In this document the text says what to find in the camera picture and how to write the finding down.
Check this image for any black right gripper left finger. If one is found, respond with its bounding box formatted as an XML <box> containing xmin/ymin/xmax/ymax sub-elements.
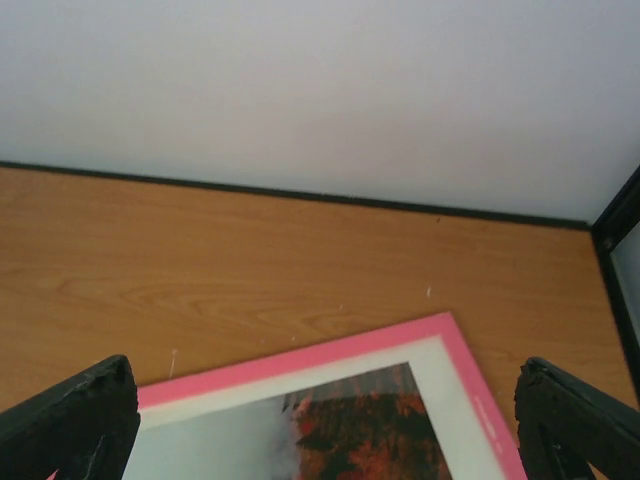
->
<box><xmin>1</xmin><ymin>355</ymin><xmax>141</xmax><ymax>479</ymax></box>

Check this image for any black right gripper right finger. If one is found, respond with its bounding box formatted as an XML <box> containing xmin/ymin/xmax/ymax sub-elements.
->
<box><xmin>515</xmin><ymin>357</ymin><xmax>639</xmax><ymax>479</ymax></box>

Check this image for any pink wooden picture frame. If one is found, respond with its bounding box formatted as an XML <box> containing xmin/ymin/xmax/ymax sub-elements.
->
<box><xmin>125</xmin><ymin>313</ymin><xmax>524</xmax><ymax>479</ymax></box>

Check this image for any black aluminium enclosure frame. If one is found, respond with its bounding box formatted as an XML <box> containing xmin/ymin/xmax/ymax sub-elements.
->
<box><xmin>0</xmin><ymin>159</ymin><xmax>640</xmax><ymax>361</ymax></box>

